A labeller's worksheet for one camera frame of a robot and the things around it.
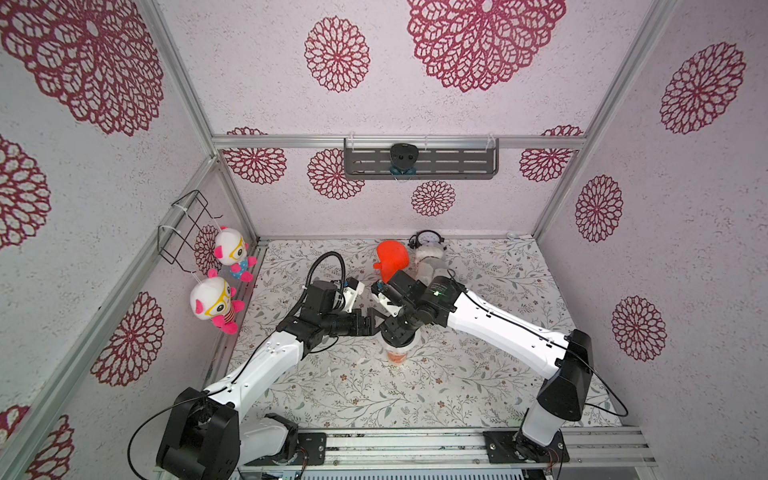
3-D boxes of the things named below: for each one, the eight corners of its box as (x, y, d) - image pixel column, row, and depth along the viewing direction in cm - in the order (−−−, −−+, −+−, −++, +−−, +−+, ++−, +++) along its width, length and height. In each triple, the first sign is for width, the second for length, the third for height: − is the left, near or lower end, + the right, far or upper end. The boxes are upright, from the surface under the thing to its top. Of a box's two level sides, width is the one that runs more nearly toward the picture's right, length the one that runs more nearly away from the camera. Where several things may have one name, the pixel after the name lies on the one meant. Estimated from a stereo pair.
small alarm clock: (410, 247, 120) (410, 242, 118) (406, 237, 124) (407, 232, 121) (442, 242, 122) (443, 237, 120) (437, 233, 125) (438, 228, 123)
